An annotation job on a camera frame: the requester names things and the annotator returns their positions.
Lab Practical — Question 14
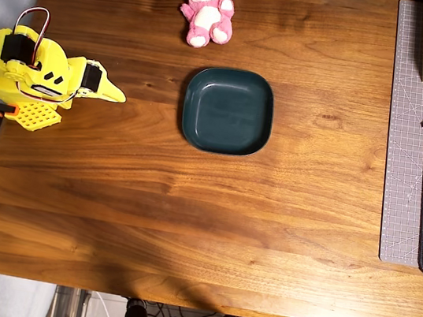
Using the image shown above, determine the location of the pink strawberry bear plush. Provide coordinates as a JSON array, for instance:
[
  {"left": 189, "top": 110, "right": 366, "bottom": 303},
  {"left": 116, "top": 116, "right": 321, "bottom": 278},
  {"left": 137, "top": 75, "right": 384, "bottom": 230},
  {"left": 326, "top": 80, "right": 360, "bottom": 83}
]
[{"left": 173, "top": 0, "right": 237, "bottom": 54}]

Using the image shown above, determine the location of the red white servo cable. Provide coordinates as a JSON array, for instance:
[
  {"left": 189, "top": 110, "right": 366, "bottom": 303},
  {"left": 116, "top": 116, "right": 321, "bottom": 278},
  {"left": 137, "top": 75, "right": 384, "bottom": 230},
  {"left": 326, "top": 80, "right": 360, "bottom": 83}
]
[{"left": 10, "top": 4, "right": 53, "bottom": 62}]

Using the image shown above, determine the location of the dark teal square plate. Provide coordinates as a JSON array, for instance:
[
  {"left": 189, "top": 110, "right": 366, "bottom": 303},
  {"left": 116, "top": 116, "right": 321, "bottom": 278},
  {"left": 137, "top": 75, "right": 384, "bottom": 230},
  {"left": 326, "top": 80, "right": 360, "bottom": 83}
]
[{"left": 176, "top": 61, "right": 280, "bottom": 162}]

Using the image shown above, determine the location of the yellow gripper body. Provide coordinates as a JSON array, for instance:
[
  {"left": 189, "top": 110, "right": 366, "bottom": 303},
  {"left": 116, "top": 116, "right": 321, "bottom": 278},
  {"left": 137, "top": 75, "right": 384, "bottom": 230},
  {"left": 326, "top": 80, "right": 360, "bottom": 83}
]
[{"left": 62, "top": 55, "right": 106, "bottom": 106}]

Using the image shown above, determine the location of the yellow moving gripper finger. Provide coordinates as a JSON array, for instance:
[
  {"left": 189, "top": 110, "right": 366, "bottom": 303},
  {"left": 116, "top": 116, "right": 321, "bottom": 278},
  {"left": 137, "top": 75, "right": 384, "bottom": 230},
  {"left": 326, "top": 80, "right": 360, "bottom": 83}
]
[{"left": 95, "top": 69, "right": 131, "bottom": 106}]

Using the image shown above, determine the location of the grey cutting mat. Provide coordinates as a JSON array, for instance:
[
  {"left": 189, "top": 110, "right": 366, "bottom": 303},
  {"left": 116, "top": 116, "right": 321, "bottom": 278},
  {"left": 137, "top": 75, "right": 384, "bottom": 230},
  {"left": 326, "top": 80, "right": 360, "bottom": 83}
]
[{"left": 360, "top": 0, "right": 423, "bottom": 268}]

